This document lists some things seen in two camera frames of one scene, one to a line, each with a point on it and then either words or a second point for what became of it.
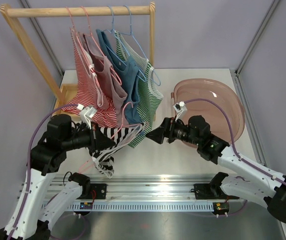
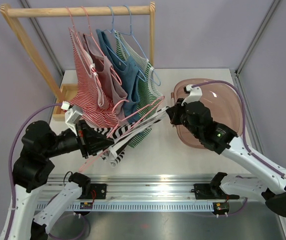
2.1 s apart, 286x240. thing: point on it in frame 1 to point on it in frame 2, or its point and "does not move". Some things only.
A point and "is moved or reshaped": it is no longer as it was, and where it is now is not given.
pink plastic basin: (189, 89) does not move
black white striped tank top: (102, 157) is moved or reshaped
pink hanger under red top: (81, 47) does not move
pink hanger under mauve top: (90, 34) does not move
